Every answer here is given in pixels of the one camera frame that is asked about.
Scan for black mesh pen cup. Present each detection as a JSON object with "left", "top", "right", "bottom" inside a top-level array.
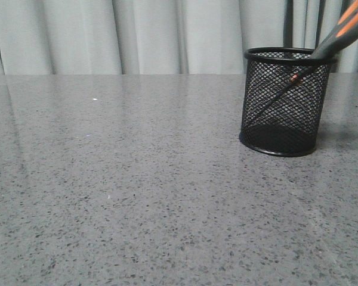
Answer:
[{"left": 239, "top": 47, "right": 337, "bottom": 157}]

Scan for grey orange handled scissors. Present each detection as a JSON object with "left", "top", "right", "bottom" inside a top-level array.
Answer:
[{"left": 246, "top": 1, "right": 358, "bottom": 125}]

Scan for grey curtain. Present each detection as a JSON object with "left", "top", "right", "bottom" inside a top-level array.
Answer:
[{"left": 0, "top": 1, "right": 350, "bottom": 74}]

